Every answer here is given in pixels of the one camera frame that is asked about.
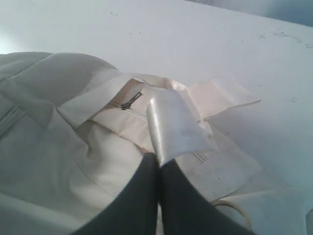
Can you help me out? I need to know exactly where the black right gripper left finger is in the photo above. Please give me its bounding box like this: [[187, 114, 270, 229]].
[[73, 153, 159, 235]]

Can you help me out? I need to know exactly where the beige duffel bag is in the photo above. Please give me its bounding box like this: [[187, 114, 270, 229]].
[[0, 52, 313, 235]]

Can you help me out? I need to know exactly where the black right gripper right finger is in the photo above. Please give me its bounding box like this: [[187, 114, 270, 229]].
[[159, 160, 252, 235]]

